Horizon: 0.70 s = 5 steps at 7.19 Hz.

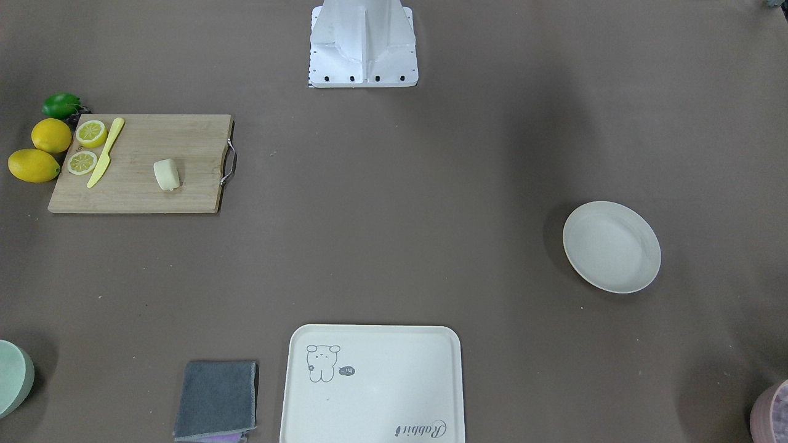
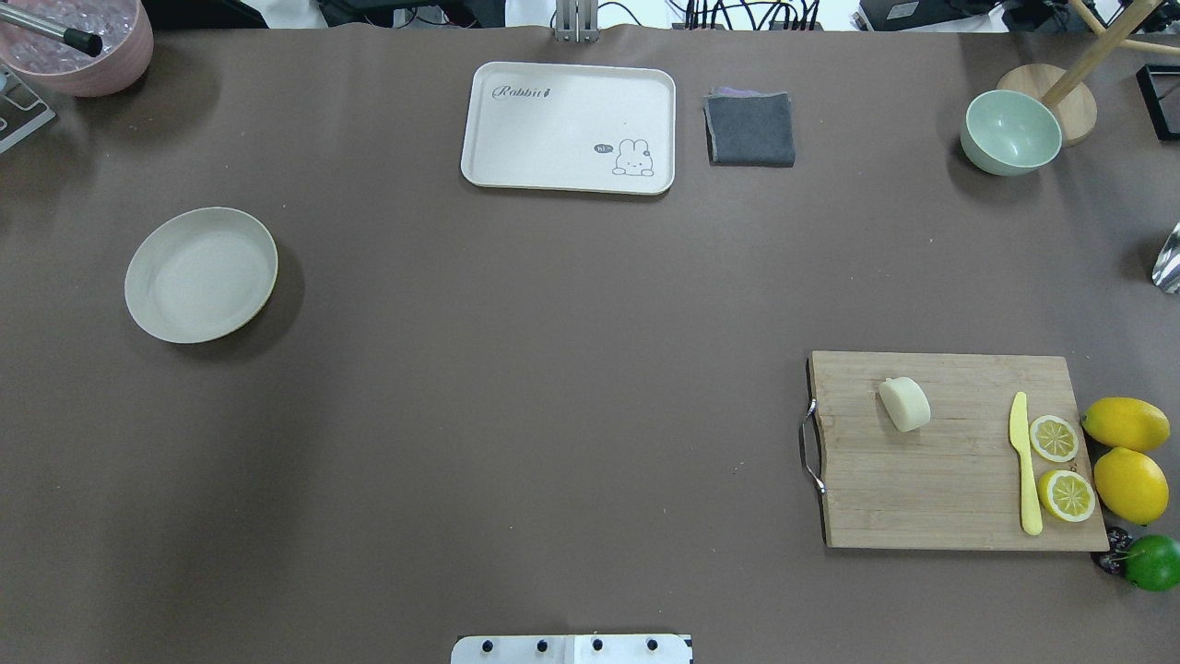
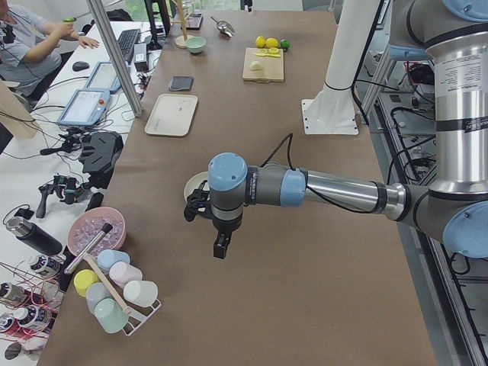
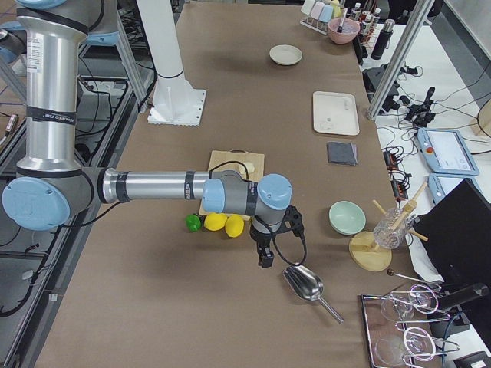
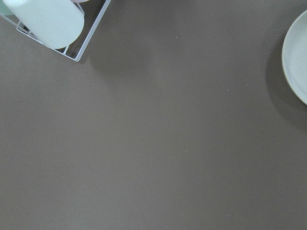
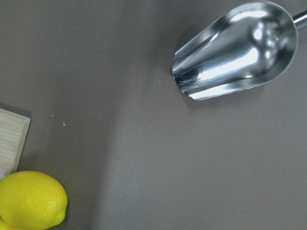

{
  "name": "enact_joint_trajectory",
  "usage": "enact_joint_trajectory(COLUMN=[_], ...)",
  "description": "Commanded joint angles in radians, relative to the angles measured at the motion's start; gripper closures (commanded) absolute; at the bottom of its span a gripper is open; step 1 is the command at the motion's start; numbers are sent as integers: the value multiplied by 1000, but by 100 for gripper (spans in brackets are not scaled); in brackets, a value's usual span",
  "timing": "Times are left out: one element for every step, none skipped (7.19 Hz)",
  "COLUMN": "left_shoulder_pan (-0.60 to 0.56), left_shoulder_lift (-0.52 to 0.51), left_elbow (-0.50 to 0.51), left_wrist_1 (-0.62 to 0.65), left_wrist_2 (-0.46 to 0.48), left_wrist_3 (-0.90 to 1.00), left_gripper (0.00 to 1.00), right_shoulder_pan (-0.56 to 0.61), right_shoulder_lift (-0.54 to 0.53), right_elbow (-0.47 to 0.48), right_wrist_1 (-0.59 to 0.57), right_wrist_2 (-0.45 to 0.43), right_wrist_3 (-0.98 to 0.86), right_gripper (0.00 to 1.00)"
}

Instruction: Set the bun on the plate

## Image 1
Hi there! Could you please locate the lemon half lower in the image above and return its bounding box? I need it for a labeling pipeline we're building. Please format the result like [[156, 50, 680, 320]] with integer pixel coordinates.
[[65, 151, 99, 175]]

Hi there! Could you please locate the lemon half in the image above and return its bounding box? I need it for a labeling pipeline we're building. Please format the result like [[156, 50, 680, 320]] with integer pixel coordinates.
[[65, 151, 99, 175], [75, 119, 109, 149]]

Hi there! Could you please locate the cream round plate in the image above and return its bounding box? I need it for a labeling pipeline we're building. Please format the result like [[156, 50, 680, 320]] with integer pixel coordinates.
[[562, 200, 661, 294]]

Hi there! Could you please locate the green lime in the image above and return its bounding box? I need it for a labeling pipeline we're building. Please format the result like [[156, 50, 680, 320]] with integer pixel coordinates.
[[41, 92, 82, 120]]

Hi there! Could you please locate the yellow plastic knife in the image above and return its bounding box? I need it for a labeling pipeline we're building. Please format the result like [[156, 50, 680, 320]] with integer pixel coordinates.
[[86, 117, 126, 188]]

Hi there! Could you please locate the pink bowl with ice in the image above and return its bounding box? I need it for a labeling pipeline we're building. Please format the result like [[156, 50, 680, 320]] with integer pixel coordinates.
[[749, 380, 787, 442]]

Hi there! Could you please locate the whole yellow lemon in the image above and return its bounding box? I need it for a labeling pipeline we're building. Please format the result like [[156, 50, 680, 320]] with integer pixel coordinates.
[[31, 118, 73, 154], [7, 149, 61, 183]]

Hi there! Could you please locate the whole yellow lemon lower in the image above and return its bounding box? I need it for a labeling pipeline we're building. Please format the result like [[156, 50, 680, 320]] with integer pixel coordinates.
[[7, 149, 61, 183]]

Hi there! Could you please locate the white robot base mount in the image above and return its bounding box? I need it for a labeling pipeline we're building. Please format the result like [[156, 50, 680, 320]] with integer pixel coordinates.
[[308, 1, 419, 88]]

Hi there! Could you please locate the grey folded cloth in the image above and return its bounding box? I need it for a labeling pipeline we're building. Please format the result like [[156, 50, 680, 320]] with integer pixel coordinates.
[[174, 360, 258, 442]]

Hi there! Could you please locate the cream rectangular tray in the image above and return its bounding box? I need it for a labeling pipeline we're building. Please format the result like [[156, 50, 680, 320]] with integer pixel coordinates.
[[279, 324, 465, 442]]

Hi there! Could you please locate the mint green bowl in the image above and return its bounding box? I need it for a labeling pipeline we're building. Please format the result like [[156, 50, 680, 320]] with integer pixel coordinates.
[[1, 340, 34, 418]]

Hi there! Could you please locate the whole yellow lemon upper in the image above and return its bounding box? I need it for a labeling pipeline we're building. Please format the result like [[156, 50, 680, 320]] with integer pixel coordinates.
[[31, 118, 73, 154]]

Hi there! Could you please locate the lemon half upper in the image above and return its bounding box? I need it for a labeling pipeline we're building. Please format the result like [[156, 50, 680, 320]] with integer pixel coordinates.
[[75, 119, 109, 149]]

